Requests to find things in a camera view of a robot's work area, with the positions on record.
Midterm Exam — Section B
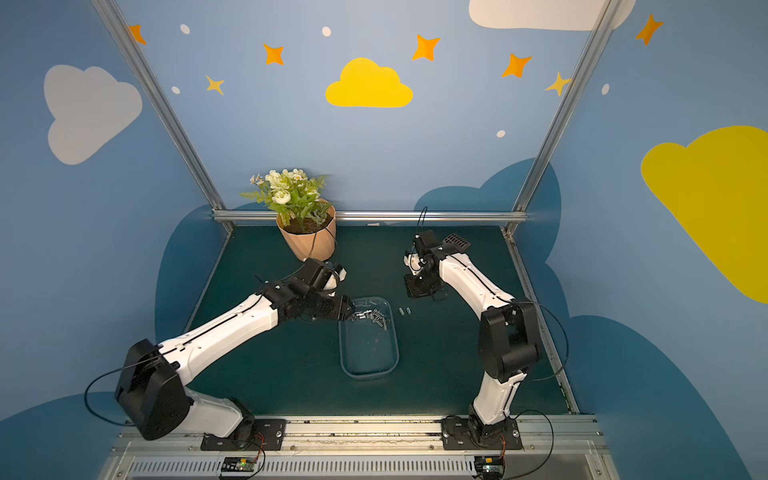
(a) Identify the clear plastic storage box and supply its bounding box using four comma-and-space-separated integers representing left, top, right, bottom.
338, 296, 400, 381

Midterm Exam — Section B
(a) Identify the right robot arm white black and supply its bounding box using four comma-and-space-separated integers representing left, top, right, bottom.
403, 253, 541, 445

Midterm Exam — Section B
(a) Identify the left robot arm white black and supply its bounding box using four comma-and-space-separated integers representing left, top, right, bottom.
115, 282, 354, 441

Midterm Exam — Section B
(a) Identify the small brown slotted scoop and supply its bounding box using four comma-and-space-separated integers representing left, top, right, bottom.
443, 233, 471, 253

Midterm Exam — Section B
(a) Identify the pile of chrome sockets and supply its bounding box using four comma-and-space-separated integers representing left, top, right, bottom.
350, 309, 390, 330

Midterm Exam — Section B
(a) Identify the terracotta flower pot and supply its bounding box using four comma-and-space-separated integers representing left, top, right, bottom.
276, 199, 337, 261

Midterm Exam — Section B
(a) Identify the green table mat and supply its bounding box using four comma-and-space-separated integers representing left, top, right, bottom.
190, 226, 568, 416

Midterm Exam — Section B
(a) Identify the aluminium back crossbar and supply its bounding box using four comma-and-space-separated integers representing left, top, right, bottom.
212, 210, 527, 224

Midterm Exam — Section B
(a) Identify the white flowers green plant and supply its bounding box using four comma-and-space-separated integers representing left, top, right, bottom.
240, 168, 332, 235

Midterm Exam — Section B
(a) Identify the left controller board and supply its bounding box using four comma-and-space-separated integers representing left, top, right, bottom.
219, 456, 256, 479

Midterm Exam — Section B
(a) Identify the controller board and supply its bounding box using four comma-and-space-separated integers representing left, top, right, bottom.
219, 456, 256, 479
474, 456, 505, 480

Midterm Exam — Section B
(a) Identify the right controller board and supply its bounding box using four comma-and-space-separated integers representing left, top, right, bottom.
474, 456, 505, 480

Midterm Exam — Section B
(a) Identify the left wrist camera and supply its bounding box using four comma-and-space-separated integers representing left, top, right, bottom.
296, 258, 347, 292

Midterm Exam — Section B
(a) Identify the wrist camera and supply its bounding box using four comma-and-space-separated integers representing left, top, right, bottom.
404, 230, 441, 275
296, 258, 347, 292

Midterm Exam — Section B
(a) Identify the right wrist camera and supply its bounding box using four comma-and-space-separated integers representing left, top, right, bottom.
404, 230, 441, 275

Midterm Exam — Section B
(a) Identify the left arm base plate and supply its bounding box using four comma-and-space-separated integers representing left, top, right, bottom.
200, 418, 287, 452

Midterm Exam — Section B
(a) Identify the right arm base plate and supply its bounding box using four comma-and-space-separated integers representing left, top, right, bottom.
440, 415, 523, 450

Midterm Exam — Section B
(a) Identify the aluminium front rail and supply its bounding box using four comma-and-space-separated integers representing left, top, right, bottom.
99, 413, 619, 479

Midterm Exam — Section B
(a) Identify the left aluminium frame post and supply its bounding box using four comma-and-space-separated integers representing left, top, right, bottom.
91, 0, 227, 213

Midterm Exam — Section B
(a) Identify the aluminium frame post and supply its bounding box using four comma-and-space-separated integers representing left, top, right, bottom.
91, 0, 227, 213
504, 0, 624, 239

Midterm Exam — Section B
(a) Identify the right aluminium frame post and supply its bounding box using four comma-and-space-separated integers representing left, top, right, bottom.
504, 0, 624, 239

